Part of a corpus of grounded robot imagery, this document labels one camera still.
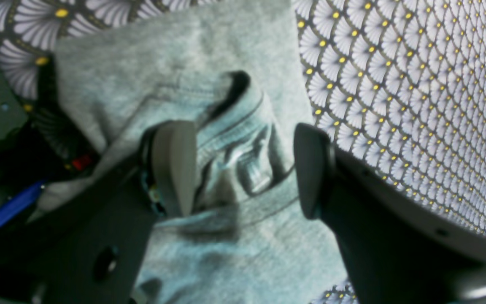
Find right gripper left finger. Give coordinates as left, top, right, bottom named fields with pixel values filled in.
left=0, top=121, right=197, bottom=304

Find blue post at right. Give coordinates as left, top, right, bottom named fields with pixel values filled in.
left=0, top=179, right=46, bottom=228

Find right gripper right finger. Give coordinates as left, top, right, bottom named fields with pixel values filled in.
left=294, top=123, right=486, bottom=304

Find grey T-shirt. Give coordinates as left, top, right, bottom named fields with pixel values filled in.
left=34, top=0, right=347, bottom=304

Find fan-patterned tablecloth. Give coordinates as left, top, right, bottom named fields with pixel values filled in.
left=0, top=0, right=486, bottom=304

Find red and black clamp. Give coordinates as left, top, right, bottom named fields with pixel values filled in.
left=64, top=153, right=96, bottom=172

